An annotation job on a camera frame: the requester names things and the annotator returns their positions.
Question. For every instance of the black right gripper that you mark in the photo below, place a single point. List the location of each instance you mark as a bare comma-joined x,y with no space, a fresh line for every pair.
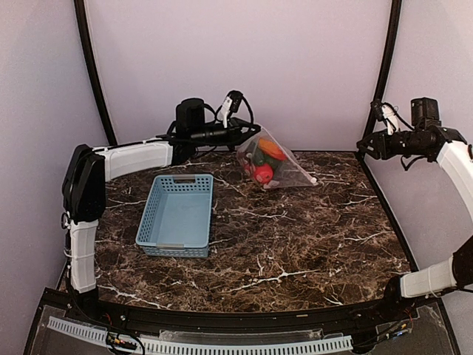
382,149

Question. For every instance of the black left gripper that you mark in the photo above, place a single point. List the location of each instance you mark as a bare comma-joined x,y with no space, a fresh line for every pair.
236,135

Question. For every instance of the orange red chili pepper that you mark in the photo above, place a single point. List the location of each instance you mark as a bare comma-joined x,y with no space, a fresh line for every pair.
271,149

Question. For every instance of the clear zip top bag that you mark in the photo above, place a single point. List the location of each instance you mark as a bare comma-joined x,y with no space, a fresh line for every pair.
289,174

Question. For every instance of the red apple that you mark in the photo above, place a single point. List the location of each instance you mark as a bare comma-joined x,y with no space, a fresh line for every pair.
263,174

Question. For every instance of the red lychee bunch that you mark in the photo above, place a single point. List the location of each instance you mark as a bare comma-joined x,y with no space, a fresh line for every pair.
247,162

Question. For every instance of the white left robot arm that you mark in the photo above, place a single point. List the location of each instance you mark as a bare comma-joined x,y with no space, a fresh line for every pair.
84,186

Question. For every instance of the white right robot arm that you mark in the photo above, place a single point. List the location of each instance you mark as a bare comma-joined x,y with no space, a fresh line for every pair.
432,203

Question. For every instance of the black motor box left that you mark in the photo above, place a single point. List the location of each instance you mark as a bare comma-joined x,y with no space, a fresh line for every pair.
190,116

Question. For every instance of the black motor box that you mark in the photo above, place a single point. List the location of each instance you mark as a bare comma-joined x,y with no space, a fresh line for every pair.
425,113
190,116

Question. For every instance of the black motor box right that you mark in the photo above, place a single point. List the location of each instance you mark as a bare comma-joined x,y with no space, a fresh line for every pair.
425,113

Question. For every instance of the blue perforated plastic basket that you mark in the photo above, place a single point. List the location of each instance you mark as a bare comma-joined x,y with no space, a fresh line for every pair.
176,220

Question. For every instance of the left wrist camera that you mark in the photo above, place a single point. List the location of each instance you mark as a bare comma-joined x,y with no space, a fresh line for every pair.
230,105

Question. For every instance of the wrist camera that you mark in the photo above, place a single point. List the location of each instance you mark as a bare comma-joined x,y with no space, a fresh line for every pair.
385,113
230,105

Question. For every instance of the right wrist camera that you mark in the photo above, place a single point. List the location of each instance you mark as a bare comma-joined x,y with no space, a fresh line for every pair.
385,113

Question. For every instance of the black enclosure frame post right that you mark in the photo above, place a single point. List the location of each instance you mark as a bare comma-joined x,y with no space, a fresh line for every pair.
381,84

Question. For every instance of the black enclosure frame post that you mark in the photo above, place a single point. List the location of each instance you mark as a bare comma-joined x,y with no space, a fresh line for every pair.
381,84
92,71

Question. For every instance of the black front rail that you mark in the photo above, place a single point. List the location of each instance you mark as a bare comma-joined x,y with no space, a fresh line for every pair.
349,319

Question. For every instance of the black enclosure frame post left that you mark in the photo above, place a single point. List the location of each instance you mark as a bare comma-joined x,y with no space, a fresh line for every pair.
92,71

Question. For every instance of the white slotted cable duct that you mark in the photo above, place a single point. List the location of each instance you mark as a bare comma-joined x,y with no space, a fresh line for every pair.
181,342

